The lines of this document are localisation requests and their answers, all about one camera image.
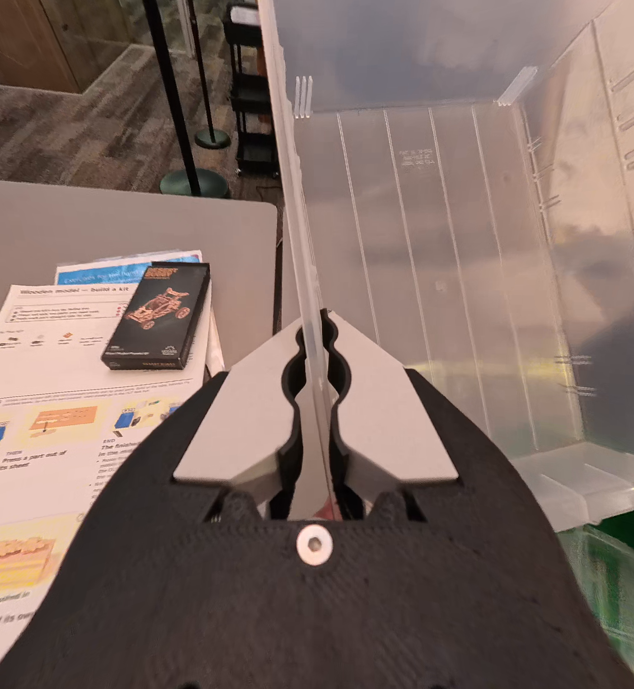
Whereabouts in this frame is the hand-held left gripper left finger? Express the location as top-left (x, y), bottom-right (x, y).
top-left (173, 308), bottom-right (329, 509)

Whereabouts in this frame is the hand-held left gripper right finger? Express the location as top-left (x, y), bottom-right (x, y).
top-left (325, 309), bottom-right (461, 507)

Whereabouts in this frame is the clear plastic drawer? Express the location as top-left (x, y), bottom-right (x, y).
top-left (258, 0), bottom-right (634, 531)

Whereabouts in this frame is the green plastic bin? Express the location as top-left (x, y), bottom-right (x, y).
top-left (559, 503), bottom-right (634, 689)

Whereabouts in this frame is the black model kit box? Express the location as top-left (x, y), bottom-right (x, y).
top-left (102, 262), bottom-right (211, 371)

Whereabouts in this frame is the instruction sheet with orange pictures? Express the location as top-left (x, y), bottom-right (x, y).
top-left (0, 282), bottom-right (226, 689)

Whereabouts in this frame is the blue header paper sheet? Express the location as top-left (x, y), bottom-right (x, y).
top-left (54, 249), bottom-right (205, 286)

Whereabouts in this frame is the black utility cart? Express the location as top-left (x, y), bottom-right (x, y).
top-left (225, 0), bottom-right (282, 175)

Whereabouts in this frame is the black stanchion pole green base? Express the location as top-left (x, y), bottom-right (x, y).
top-left (187, 0), bottom-right (233, 150)
top-left (142, 0), bottom-right (230, 199)

